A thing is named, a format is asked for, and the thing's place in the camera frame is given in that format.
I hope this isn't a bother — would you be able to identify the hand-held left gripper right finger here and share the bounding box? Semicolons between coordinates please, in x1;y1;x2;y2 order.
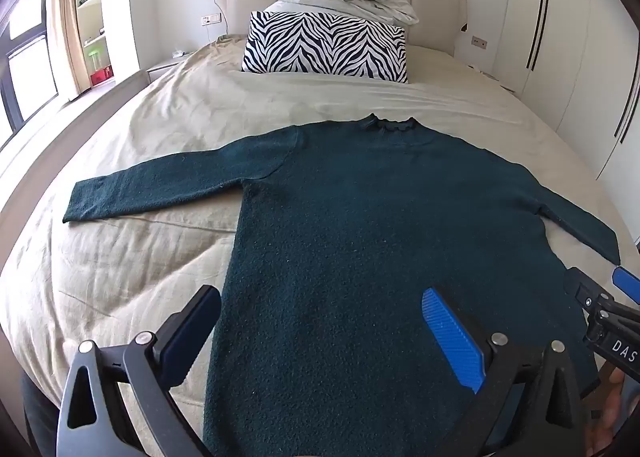
421;287;588;457

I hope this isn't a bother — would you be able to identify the black framed window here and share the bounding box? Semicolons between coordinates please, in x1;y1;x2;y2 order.
0;0;59;148

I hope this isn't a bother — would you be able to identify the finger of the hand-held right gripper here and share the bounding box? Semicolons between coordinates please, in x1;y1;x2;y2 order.
612;266;640;309
565;267;616;318

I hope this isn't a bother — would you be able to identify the zebra print pillow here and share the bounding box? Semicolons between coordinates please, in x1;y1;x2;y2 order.
241;10;409;84

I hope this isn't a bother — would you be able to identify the white shelf unit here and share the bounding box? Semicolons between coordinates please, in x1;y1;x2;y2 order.
75;0;119;88

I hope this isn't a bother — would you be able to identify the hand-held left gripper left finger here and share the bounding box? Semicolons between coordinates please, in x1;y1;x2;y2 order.
59;284;222;457

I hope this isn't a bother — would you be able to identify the dark teal knit sweater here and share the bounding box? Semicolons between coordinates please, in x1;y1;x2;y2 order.
62;113;622;457

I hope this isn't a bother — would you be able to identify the beige bed sheet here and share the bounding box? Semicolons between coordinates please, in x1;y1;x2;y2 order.
0;34;640;443

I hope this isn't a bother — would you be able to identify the white wardrobe with black handles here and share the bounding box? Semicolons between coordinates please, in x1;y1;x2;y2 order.
492;0;640;180

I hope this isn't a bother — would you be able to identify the person's right hand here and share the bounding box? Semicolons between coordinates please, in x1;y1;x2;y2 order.
587;367;629;457

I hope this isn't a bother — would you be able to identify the white nightstand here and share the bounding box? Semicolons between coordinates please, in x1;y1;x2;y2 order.
146;54;193;83

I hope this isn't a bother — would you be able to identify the beige striped curtain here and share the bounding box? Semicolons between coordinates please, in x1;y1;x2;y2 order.
47;0;84;100

